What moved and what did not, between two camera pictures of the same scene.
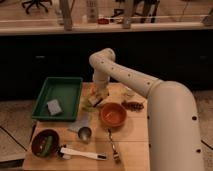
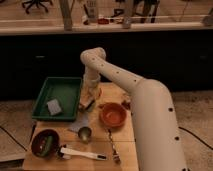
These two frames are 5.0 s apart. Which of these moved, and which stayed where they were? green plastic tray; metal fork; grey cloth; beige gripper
Moved: beige gripper
Stayed: grey cloth; green plastic tray; metal fork
